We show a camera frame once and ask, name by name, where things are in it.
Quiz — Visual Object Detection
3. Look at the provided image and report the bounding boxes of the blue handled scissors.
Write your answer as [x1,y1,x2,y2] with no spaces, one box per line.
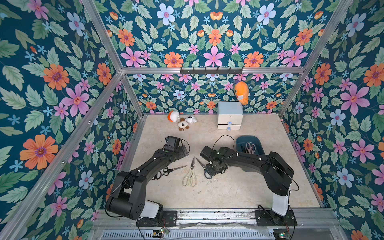
[196,158,213,180]

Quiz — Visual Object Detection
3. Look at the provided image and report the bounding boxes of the pink kitchen scissors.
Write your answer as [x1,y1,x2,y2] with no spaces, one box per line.
[246,142,256,155]

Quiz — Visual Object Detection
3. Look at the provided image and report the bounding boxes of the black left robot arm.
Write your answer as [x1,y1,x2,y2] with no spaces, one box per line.
[105,146,189,220]

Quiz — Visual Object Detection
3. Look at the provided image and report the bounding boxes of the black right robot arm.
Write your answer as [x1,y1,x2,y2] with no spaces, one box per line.
[200,146,294,217]

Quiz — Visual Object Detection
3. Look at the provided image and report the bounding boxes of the black scissors pointing right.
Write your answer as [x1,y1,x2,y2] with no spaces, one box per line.
[152,165,187,181]

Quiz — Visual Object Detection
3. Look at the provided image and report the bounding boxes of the cream kitchen scissors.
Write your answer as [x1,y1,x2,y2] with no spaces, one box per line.
[182,157,197,187]

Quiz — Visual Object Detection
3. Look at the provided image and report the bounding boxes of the teal plastic storage box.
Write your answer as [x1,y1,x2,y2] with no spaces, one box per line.
[235,135,265,155]

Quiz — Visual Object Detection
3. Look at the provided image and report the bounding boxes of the white brown plush dog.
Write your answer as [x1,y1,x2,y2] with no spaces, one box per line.
[178,116,197,131]

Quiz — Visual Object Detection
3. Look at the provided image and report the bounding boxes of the white mini drawer cabinet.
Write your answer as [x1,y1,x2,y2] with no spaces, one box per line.
[218,102,244,131]

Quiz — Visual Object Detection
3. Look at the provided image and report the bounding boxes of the orange plush toy hanging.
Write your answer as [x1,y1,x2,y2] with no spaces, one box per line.
[235,82,249,106]

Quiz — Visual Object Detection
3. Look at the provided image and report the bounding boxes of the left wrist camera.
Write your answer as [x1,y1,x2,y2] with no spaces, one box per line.
[163,136,181,152]

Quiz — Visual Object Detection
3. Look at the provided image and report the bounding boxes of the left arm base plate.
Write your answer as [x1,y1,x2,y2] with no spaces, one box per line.
[136,211,178,228]

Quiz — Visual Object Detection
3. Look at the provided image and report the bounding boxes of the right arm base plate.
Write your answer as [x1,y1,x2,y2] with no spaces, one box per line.
[255,209,298,227]

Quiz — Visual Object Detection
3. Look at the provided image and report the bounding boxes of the black hook rail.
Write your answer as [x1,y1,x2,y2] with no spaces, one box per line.
[180,67,243,75]

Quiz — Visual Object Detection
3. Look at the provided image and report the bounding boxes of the metal front rail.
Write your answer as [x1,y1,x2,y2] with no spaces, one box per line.
[90,208,348,240]

